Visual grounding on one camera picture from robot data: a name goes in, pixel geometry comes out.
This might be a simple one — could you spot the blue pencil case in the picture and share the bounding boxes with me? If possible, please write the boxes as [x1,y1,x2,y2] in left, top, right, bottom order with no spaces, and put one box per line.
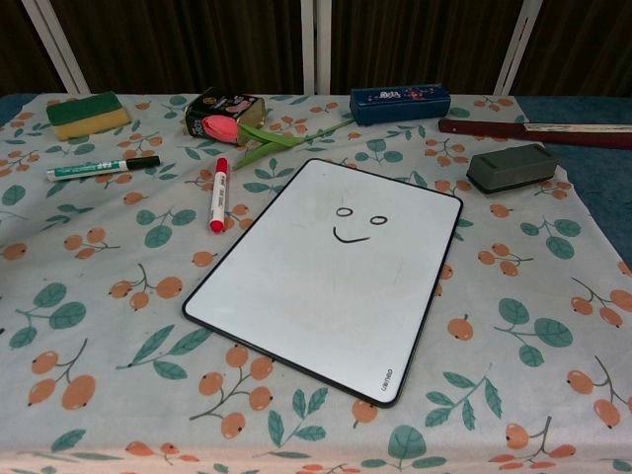
[349,83,452,126]

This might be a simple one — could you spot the floral fruit print tablecloth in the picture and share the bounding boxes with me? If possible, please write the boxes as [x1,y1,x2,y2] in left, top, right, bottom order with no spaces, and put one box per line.
[0,92,632,474]

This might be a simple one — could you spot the white frame post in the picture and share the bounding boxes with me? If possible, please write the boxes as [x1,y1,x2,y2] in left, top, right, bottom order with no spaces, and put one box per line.
[299,0,333,95]
[493,0,544,95]
[22,0,93,95]

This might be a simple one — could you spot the pink artificial tulip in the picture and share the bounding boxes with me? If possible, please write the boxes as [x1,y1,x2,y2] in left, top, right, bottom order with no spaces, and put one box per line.
[202,114,356,172]

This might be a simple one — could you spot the yellow sponge with green pad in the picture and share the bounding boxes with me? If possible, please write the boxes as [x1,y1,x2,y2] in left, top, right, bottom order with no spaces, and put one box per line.
[45,91,131,141]

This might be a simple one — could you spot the grey whiteboard eraser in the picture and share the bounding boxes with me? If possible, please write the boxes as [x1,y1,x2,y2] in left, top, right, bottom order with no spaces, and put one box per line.
[466,143,561,197]

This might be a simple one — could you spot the red marker pen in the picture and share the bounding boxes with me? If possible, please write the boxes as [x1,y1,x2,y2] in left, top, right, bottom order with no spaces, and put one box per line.
[208,156,231,233]

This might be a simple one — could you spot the dark pleated curtain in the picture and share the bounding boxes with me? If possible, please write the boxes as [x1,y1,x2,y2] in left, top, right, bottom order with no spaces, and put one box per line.
[0,0,632,98]

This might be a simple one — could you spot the white whiteboard with smiley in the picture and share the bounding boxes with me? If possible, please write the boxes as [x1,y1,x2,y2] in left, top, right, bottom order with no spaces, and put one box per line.
[181,157,464,409]

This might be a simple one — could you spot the dark red folded fan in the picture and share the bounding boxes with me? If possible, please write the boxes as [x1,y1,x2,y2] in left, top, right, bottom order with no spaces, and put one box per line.
[437,117,632,149]

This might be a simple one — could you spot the black and gold tin box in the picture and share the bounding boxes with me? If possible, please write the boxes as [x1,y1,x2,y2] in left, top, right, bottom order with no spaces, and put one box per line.
[185,88,268,145]

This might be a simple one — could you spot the green marker with black cap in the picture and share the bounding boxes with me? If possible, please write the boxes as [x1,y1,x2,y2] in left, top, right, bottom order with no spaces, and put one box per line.
[45,155,162,183]

